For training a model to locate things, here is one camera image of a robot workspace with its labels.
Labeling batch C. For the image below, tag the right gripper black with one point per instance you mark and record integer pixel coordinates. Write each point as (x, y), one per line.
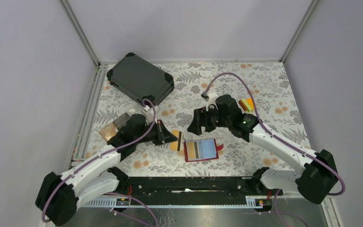
(201, 119)

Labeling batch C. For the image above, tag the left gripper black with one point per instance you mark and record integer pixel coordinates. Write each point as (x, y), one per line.
(164, 135)

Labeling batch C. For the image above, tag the gold credit card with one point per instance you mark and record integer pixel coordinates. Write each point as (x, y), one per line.
(178, 144)
(193, 150)

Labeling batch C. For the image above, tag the red leather card holder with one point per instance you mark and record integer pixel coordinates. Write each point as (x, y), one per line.
(209, 150)

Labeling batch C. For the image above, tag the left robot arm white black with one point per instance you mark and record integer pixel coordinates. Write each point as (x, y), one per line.
(61, 195)

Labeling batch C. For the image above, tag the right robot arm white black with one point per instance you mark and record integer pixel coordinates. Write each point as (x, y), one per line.
(313, 173)

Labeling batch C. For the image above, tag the clear acrylic card organizer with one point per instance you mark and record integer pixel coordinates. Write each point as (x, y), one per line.
(122, 119)

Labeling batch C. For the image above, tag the orange green sticky note block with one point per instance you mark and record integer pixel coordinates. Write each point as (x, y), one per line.
(247, 105)

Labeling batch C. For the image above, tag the wooden block base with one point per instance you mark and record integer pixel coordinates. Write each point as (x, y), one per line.
(108, 131)

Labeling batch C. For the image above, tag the dark grey hard case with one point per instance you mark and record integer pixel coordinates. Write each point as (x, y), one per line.
(140, 79)

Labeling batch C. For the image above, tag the floral patterned table mat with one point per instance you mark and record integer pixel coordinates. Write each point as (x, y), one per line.
(274, 99)

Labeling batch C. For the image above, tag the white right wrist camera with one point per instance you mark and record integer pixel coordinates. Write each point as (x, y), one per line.
(210, 97)

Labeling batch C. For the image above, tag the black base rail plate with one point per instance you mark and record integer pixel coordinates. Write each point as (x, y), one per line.
(197, 191)

